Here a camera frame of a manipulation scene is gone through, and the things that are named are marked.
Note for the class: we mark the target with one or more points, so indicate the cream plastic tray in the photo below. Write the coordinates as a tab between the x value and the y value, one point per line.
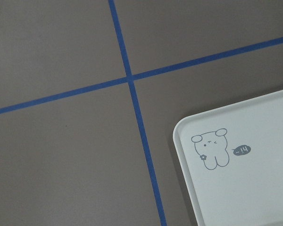
232	162

